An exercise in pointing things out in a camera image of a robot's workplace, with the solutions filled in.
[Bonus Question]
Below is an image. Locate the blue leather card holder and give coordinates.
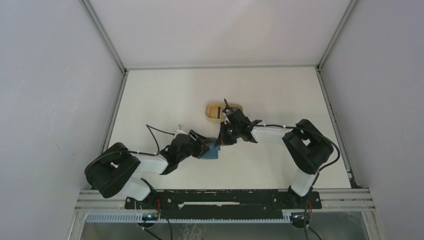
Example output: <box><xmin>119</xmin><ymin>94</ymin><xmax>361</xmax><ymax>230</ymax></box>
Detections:
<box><xmin>198</xmin><ymin>137</ymin><xmax>221</xmax><ymax>160</ymax></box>

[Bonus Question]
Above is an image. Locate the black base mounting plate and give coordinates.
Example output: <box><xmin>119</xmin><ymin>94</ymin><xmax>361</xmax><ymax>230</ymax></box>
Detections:
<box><xmin>142</xmin><ymin>189</ymin><xmax>323</xmax><ymax>210</ymax></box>

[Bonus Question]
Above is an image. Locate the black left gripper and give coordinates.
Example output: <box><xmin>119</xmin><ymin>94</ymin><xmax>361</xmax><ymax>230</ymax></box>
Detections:
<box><xmin>177</xmin><ymin>129</ymin><xmax>214</xmax><ymax>162</ymax></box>

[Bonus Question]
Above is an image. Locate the white slotted cable duct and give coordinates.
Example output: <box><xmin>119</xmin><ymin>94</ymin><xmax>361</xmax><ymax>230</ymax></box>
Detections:
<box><xmin>85</xmin><ymin>212</ymin><xmax>292</xmax><ymax>223</ymax></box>

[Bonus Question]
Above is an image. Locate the black camera cable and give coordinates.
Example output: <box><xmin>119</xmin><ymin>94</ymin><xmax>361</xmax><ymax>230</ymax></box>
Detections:
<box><xmin>223</xmin><ymin>97</ymin><xmax>341</xmax><ymax>173</ymax></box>
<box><xmin>146</xmin><ymin>124</ymin><xmax>176</xmax><ymax>155</ymax></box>

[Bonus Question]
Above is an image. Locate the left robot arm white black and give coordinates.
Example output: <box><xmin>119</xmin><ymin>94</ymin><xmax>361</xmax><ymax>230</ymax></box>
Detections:
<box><xmin>84</xmin><ymin>130</ymin><xmax>215</xmax><ymax>209</ymax></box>

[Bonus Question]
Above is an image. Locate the black right camera cable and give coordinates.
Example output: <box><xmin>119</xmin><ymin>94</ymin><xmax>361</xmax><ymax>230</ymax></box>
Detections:
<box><xmin>223</xmin><ymin>97</ymin><xmax>341</xmax><ymax>173</ymax></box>

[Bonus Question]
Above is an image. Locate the beige oval plastic tray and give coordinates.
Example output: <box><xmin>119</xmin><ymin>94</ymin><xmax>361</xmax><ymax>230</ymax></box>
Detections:
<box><xmin>205</xmin><ymin>101</ymin><xmax>227</xmax><ymax>123</ymax></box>

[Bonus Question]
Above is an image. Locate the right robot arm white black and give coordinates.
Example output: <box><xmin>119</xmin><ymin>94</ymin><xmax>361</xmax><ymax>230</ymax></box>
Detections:
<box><xmin>216</xmin><ymin>106</ymin><xmax>341</xmax><ymax>208</ymax></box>

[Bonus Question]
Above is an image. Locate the black left camera cable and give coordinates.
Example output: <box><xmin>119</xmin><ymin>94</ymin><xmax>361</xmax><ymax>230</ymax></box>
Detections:
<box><xmin>146</xmin><ymin>124</ymin><xmax>176</xmax><ymax>155</ymax></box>

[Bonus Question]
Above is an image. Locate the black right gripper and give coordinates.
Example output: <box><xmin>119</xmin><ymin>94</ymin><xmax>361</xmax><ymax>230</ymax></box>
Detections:
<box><xmin>215</xmin><ymin>121</ymin><xmax>241</xmax><ymax>147</ymax></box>

